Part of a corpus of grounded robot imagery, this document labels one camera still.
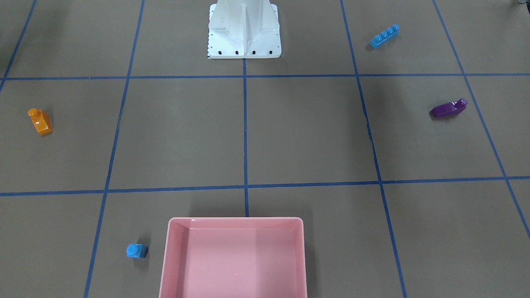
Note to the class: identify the long blue stud block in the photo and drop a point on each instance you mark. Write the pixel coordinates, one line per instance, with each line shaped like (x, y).
(385, 36)

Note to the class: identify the purple sloped block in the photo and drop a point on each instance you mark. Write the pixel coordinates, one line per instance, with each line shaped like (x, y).
(449, 109)

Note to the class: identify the orange sloped block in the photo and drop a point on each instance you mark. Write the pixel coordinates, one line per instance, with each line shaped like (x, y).
(41, 121)

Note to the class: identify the pink plastic box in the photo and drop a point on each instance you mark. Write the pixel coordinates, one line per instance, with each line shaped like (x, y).
(234, 257)

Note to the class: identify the small blue stud block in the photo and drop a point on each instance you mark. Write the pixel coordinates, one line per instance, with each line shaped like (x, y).
(136, 250)

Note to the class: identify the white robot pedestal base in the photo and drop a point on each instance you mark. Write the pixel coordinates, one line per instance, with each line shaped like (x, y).
(243, 29)

